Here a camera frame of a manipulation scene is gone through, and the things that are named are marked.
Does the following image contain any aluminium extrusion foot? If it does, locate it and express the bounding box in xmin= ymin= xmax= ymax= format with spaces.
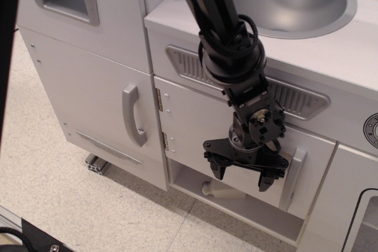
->
xmin=85 ymin=153 xmax=111 ymax=176

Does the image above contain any silver round sink bowl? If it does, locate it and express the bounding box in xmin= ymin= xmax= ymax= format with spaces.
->
xmin=233 ymin=0 xmax=357 ymax=40

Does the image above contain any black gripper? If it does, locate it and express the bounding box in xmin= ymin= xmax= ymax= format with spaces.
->
xmin=203 ymin=126 xmax=289 ymax=192

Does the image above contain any silver fridge door handle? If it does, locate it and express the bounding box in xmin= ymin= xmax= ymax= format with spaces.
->
xmin=122 ymin=84 xmax=147 ymax=148

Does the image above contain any silver oven dial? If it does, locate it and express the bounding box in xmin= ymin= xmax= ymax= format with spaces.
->
xmin=363 ymin=113 xmax=378 ymax=148

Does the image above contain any white plastic bottle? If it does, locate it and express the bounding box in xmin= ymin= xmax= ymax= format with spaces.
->
xmin=201 ymin=179 xmax=247 ymax=199

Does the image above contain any white fridge door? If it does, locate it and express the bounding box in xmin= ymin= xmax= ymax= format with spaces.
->
xmin=20 ymin=27 xmax=168 ymax=189

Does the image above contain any silver cabinet door handle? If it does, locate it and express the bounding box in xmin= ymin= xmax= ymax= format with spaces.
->
xmin=279 ymin=148 xmax=307 ymax=212

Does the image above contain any black braided cable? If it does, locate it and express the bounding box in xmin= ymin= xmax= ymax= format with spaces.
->
xmin=0 ymin=227 xmax=36 ymax=252

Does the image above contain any silver vent grille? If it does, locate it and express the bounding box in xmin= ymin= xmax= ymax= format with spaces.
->
xmin=165 ymin=45 xmax=331 ymax=120

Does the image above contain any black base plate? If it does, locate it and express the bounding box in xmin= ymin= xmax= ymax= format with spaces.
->
xmin=21 ymin=218 xmax=73 ymax=252

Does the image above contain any white cabinet door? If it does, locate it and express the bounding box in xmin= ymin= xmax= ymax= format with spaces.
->
xmin=154 ymin=77 xmax=335 ymax=218

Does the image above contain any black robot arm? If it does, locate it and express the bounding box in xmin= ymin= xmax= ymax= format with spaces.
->
xmin=186 ymin=0 xmax=289 ymax=192

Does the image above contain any white oven door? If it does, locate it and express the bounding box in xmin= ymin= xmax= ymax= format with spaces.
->
xmin=342 ymin=188 xmax=377 ymax=251

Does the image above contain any white toy kitchen cabinet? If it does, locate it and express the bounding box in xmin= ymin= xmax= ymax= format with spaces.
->
xmin=18 ymin=0 xmax=377 ymax=251

